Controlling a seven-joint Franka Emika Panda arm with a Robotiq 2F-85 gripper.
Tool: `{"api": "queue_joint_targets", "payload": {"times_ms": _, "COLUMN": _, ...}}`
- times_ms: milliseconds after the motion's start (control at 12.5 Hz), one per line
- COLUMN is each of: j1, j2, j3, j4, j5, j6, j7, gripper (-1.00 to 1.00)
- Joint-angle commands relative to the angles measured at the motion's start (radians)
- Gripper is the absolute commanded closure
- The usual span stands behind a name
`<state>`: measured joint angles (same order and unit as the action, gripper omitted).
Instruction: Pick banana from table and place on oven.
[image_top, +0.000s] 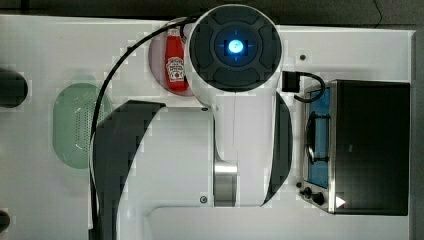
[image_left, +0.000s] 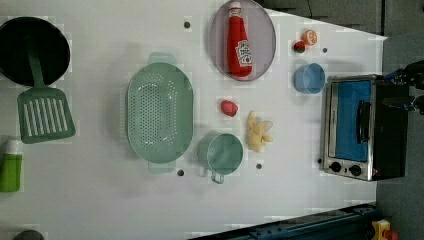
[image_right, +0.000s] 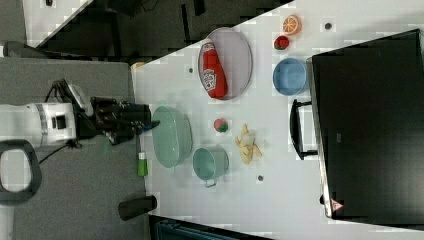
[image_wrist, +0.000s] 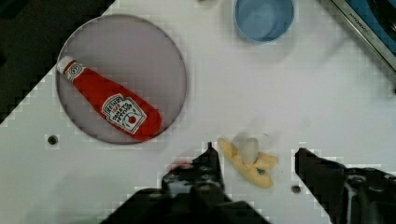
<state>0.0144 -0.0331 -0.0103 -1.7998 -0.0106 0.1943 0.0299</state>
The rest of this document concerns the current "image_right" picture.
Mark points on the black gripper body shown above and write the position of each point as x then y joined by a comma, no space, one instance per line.
112,119

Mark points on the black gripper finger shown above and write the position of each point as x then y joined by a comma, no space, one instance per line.
137,128
150,125

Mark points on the peeled yellow banana toy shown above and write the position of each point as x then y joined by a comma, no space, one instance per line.
247,146

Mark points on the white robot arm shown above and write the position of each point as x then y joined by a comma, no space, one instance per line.
27,128

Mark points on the green oval colander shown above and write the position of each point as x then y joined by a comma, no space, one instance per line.
172,138

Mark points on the green bottle white cap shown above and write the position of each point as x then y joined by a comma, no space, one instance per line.
142,164

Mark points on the pink peach toy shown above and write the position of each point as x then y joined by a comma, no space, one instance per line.
221,125

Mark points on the red ketchup bottle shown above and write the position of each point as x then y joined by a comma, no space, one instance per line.
213,71

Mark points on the black cylinder object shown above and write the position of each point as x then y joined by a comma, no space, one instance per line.
133,208

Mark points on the blue bowl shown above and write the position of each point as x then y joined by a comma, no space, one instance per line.
290,77

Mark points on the red strawberry toy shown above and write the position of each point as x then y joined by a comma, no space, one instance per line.
281,43

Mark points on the orange slice toy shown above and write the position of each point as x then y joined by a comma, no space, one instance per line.
292,25

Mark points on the green cup with handle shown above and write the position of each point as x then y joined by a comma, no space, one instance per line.
210,163

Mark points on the blue metal frame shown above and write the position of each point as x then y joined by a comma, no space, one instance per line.
162,228

